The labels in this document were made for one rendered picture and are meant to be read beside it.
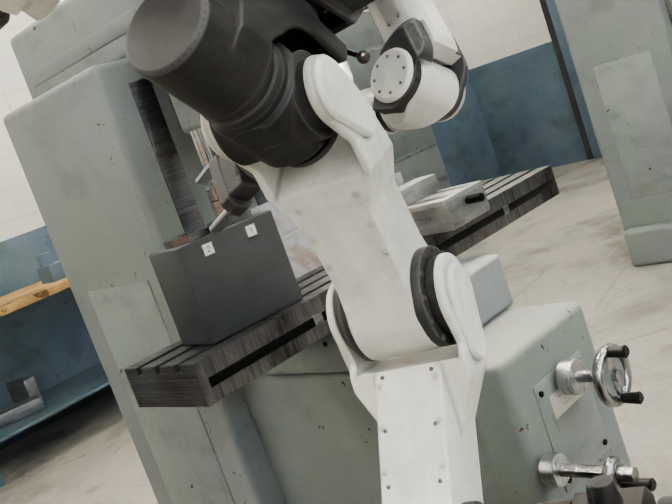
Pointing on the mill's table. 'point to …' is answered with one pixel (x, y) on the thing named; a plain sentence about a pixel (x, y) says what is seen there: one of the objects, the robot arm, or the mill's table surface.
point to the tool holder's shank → (201, 146)
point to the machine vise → (448, 209)
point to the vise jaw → (419, 188)
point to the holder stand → (225, 278)
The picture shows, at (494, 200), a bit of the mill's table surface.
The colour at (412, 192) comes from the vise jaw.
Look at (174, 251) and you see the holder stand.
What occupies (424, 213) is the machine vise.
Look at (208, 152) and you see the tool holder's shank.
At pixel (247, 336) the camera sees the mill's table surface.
